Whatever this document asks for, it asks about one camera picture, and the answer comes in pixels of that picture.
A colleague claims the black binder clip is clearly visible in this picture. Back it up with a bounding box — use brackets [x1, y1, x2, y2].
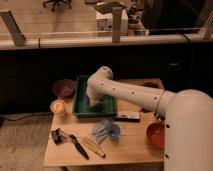
[51, 128, 67, 145]

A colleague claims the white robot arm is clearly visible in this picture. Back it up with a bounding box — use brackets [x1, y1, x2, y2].
[86, 66, 213, 171]

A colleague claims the green plastic tray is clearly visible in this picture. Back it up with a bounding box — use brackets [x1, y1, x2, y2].
[73, 75, 117, 118]

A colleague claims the yellow sponge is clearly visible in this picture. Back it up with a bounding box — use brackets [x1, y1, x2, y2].
[50, 99, 66, 117]

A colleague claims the orange bowl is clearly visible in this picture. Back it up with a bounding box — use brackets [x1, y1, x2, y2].
[146, 122, 165, 149]

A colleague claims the office chair base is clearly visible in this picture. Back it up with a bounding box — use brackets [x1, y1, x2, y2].
[42, 0, 72, 12]

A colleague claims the brown grape cluster toy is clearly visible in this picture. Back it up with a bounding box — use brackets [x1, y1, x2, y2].
[142, 82, 160, 89]

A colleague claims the blue plastic cup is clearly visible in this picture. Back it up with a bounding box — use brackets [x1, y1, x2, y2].
[107, 124, 120, 139]

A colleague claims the yellow corn husk toy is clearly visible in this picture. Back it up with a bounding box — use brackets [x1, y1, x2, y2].
[82, 137, 106, 158]

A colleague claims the purple bowl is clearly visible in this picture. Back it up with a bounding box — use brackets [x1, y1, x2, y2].
[52, 79, 75, 98]

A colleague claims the white cardboard box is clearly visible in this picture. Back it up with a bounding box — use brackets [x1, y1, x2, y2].
[96, 10, 128, 35]

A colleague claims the grey blue cloth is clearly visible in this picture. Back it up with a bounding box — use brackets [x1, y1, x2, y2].
[92, 119, 111, 144]

